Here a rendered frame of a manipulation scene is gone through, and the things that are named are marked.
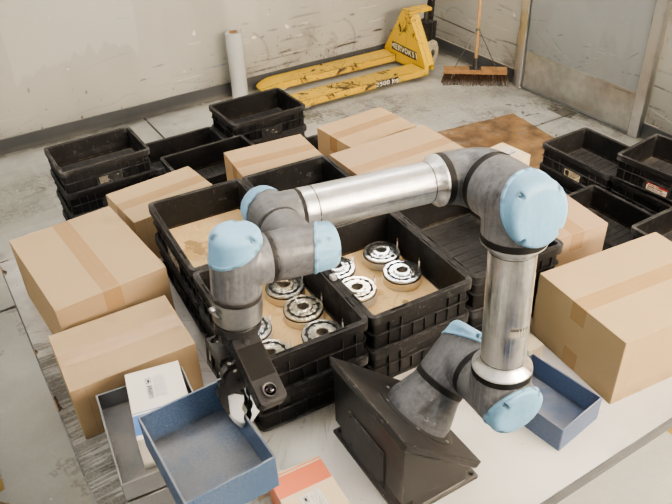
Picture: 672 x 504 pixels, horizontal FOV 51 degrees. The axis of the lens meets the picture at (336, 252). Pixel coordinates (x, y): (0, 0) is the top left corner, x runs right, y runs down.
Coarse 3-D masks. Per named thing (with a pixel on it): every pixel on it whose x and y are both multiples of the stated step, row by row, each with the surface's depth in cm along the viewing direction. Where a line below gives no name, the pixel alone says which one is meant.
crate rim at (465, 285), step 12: (396, 216) 201; (336, 228) 197; (408, 228) 196; (420, 240) 191; (336, 276) 179; (468, 276) 177; (348, 288) 175; (444, 288) 173; (456, 288) 174; (468, 288) 176; (420, 300) 170; (432, 300) 172; (384, 312) 167; (396, 312) 167; (408, 312) 169; (372, 324) 166
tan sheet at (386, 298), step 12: (360, 252) 204; (360, 264) 199; (360, 276) 195; (372, 276) 195; (384, 288) 190; (420, 288) 190; (432, 288) 190; (384, 300) 186; (396, 300) 186; (408, 300) 186; (372, 312) 182
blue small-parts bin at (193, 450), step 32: (160, 416) 118; (192, 416) 122; (224, 416) 124; (160, 448) 119; (192, 448) 118; (224, 448) 118; (256, 448) 115; (192, 480) 113; (224, 480) 113; (256, 480) 108
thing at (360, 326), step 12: (324, 276) 179; (204, 288) 179; (336, 288) 175; (348, 300) 171; (360, 312) 167; (360, 324) 163; (324, 336) 160; (336, 336) 161; (348, 336) 163; (288, 348) 158; (300, 348) 158; (312, 348) 159; (276, 360) 156; (288, 360) 158
